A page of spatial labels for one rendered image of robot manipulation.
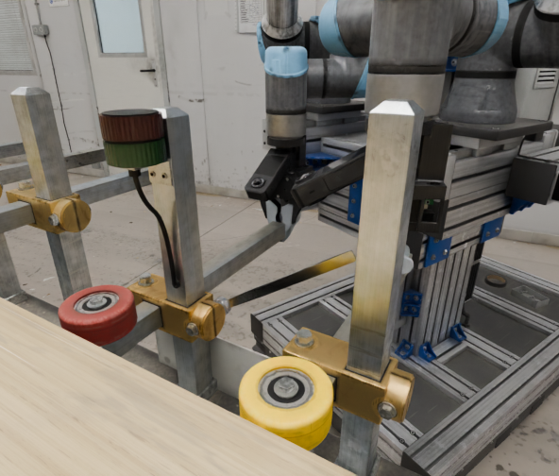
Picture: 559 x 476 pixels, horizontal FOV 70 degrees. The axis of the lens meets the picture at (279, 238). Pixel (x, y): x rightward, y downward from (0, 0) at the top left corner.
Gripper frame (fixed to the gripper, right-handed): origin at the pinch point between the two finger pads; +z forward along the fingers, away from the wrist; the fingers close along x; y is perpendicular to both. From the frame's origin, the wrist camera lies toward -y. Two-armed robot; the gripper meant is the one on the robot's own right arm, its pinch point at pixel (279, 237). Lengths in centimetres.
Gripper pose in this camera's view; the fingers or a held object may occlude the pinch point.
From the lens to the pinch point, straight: 82.0
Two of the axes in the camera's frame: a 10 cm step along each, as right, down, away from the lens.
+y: 5.0, -3.6, 7.9
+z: 0.0, 9.1, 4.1
